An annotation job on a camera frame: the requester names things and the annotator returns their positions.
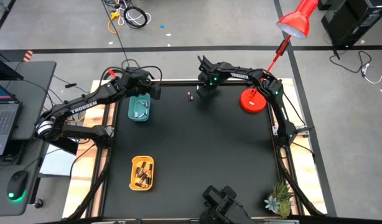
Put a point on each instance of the black laptop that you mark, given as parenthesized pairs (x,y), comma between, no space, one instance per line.
(4,121)

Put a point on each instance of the black blocky object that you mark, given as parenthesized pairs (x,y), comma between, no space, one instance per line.
(225,208)

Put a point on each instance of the black marker pen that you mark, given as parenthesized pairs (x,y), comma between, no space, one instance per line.
(70,85)

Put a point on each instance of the potted succulent plant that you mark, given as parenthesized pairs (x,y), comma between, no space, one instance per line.
(282,193)

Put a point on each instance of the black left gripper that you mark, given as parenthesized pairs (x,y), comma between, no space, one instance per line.
(155,88)

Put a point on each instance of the black desk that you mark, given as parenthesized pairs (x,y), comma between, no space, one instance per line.
(38,93)

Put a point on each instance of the yellow plastic bin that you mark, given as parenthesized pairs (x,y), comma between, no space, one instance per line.
(133,161)

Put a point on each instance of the black desk monitor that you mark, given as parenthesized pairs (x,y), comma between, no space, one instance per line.
(4,70)

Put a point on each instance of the black table frame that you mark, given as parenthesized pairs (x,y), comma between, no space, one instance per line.
(175,82)

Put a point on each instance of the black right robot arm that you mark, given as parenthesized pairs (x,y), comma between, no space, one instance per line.
(240,75)

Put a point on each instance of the plywood table base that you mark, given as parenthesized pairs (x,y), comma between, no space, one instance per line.
(82,174)

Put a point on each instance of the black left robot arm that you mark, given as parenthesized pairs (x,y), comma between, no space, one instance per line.
(85,107)

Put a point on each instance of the red desk lamp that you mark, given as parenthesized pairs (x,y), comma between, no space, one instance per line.
(253,102)

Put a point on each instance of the black caster wheel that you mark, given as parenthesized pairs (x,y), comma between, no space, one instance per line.
(38,203)

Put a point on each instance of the black computer mouse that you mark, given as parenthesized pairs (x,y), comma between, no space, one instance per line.
(16,183)

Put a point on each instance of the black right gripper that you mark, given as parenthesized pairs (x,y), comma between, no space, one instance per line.
(206,86)

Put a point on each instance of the teal plastic bin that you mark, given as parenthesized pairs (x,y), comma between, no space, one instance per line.
(131,107)

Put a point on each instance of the black computer tower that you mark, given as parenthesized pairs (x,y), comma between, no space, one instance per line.
(352,18)

